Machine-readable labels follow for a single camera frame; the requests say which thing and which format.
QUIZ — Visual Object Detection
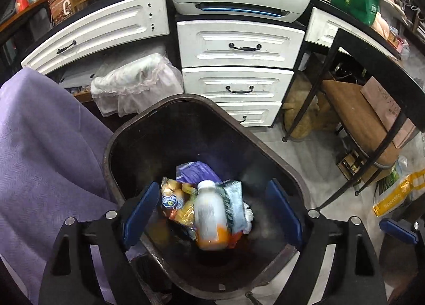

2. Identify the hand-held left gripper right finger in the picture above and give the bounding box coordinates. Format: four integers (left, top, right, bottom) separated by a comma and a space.
265, 179, 389, 305

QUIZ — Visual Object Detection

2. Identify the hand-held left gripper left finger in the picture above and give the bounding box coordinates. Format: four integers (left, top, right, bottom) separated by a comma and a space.
38, 181, 160, 305

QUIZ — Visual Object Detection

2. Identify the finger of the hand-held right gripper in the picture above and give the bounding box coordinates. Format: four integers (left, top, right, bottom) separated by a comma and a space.
379, 219, 419, 246

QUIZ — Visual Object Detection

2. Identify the blue silver snack bag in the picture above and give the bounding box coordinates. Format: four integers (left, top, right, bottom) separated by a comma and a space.
160, 177, 198, 229

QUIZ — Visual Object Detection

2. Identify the white tissue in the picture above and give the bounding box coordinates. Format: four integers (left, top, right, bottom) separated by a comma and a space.
242, 201, 254, 234

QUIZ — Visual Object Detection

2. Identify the green white drink carton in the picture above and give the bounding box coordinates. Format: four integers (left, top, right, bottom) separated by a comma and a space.
219, 180, 248, 236

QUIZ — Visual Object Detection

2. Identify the white orange juice bottle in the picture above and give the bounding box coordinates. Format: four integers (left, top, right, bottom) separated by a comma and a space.
193, 180, 231, 251

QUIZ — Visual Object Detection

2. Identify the dark brown trash bin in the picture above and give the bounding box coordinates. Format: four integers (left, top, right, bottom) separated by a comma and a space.
102, 93, 311, 300

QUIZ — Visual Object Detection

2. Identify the purple packet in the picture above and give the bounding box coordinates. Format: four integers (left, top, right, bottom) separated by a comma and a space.
175, 161, 222, 186

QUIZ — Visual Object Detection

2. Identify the yellow plastic bag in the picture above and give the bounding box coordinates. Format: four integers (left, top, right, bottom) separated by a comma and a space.
372, 170, 425, 217

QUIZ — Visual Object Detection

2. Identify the small white drawer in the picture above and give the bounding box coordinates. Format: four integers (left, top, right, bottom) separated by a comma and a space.
216, 102, 283, 128

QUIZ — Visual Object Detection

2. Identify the tan woven sack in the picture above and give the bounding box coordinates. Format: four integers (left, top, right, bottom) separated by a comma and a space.
282, 73, 336, 138

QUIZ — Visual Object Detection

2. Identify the purple floral tablecloth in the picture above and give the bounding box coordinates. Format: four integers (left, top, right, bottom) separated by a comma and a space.
0, 67, 147, 305

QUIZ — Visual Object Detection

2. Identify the cardboard box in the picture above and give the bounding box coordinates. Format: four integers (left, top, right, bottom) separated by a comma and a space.
360, 76, 417, 149

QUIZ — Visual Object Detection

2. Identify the white lace cover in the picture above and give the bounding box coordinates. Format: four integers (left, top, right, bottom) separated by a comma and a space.
90, 53, 184, 118

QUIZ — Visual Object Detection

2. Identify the white drawer front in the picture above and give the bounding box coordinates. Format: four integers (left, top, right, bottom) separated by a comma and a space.
305, 8, 339, 48

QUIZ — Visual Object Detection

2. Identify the white drawer cabinet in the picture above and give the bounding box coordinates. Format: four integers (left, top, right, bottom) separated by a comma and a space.
0, 0, 425, 63

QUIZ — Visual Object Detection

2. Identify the wooden chair with black frame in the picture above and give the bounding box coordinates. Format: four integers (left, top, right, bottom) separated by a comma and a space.
282, 28, 425, 197

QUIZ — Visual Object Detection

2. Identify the white drawer with black handle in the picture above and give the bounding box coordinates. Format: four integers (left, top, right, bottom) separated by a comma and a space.
177, 21, 305, 70
182, 67, 294, 100

